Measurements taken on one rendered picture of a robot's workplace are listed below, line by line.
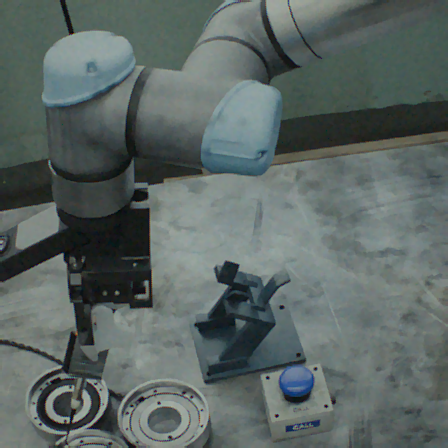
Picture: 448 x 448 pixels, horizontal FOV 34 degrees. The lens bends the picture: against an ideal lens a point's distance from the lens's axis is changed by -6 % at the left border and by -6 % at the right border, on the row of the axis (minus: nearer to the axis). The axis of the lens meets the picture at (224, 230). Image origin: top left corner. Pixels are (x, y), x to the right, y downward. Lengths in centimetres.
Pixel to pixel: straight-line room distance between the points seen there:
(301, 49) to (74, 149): 21
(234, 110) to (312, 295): 49
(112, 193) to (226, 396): 36
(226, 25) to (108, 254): 24
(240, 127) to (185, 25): 179
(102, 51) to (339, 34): 20
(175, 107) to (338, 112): 206
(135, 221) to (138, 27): 168
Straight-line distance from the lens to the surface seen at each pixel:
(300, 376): 84
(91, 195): 65
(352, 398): 92
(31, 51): 237
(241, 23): 68
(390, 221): 114
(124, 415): 89
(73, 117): 60
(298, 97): 255
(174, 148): 59
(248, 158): 58
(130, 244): 71
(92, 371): 84
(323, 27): 65
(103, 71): 58
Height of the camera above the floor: 155
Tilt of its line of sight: 42 degrees down
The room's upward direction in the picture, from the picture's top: 6 degrees counter-clockwise
